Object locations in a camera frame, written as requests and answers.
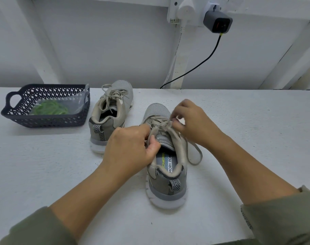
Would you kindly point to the person's right forearm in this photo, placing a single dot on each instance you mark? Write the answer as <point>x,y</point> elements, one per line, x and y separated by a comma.
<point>267,196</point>

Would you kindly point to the green shoelace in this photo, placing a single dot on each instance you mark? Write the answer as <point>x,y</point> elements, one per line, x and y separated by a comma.
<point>48,107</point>

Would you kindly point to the gray sneaker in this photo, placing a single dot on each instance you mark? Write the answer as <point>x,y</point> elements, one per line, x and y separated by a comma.
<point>106,130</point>
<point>168,191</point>

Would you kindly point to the white wall socket plate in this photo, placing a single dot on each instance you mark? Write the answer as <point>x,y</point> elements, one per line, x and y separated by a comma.
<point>198,2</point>

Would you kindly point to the beige shoelace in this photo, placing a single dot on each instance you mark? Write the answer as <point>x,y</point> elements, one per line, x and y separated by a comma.
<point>110,94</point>
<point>193,150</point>

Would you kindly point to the gray charger adapter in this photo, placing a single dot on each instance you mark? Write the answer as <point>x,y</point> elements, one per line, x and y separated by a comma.
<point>217,22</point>

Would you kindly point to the white plug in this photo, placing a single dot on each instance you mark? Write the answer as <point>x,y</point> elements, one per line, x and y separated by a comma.
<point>186,8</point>

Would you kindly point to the person's left hand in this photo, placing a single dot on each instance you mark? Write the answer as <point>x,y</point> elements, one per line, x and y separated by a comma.
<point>127,153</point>

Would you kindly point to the person's left forearm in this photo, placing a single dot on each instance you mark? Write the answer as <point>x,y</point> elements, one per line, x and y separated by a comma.
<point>78,206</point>

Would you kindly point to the dark plastic lattice basket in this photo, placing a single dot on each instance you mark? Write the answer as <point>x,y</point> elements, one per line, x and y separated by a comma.
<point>14,118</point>

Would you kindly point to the person's right hand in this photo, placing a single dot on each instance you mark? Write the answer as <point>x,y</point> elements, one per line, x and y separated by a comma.
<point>198,125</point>

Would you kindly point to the clear plastic bag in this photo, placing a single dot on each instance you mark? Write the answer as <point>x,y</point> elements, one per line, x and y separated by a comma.
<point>78,101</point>

